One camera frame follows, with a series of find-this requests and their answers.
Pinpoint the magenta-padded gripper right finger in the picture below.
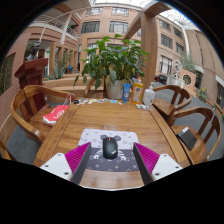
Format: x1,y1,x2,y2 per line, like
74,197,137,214
133,142,184,185

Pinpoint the black computer mouse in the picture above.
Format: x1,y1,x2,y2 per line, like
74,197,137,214
101,136,119,160

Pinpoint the yellow flowering plant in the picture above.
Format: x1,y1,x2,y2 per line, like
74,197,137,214
199,87,208,102

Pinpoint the black notebook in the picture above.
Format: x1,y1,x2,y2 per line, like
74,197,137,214
176,126,198,152

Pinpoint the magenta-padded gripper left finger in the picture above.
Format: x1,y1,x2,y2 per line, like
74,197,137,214
39,142,93,185

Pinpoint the clear pump sanitiser bottle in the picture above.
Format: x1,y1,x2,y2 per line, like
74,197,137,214
142,82,156,107

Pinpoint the white sculpture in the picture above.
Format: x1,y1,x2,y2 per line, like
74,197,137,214
174,59,185,80

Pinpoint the blue tube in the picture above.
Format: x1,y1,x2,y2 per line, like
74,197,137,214
121,82,132,104

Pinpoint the green potted plant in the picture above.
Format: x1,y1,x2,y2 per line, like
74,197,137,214
73,33,150,100

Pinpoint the grey bear-print mouse pad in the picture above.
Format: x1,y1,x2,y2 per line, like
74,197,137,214
77,128,141,173

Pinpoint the dark red wooden lectern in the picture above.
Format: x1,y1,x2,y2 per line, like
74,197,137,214
14,58,49,113

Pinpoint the wooden armchair with red bag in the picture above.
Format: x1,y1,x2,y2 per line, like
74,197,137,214
9,84,76,144

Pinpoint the yellow detergent bottle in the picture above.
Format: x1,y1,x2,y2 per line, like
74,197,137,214
132,77,145,104

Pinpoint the wooden armchair with notebook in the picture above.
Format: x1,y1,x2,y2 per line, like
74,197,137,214
166,106,223,165

